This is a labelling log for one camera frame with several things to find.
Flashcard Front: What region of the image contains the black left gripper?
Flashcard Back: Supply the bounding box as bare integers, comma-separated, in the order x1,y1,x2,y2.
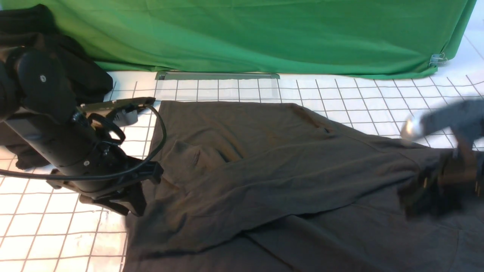
47,147,164,216

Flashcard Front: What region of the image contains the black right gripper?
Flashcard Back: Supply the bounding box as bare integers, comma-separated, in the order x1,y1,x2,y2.
397,151,483,220

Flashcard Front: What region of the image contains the gray long-sleeve top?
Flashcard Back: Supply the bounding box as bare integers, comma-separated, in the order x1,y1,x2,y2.
123,100,483,272

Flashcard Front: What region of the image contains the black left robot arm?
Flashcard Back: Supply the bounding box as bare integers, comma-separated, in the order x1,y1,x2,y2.
1,47,166,217

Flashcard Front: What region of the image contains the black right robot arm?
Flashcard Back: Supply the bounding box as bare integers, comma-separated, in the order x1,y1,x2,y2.
397,99,483,219

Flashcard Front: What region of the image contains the white grid table cover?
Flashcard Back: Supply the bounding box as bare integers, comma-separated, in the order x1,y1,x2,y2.
1,19,483,272

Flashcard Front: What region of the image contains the gray metal bar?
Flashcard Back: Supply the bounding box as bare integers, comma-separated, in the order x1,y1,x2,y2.
155,71,280,80

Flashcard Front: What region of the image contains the metal binder clip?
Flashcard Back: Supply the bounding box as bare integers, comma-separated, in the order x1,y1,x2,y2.
428,52,448,67

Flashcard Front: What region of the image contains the green backdrop cloth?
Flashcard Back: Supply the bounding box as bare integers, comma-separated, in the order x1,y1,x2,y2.
1,0,476,80

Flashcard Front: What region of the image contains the black crumpled garment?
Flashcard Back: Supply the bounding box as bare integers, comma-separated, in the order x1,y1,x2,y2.
1,5,113,169

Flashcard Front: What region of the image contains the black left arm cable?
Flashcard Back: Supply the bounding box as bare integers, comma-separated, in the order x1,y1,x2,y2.
0,104,168,181

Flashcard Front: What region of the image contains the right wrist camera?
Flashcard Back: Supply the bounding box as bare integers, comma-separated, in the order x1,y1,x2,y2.
400,113,426,142

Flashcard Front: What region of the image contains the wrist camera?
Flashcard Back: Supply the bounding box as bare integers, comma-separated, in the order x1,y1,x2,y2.
400,113,426,142
78,97,155,127

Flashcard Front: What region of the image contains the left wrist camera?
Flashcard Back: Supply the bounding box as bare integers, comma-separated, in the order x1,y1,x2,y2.
78,97,155,127

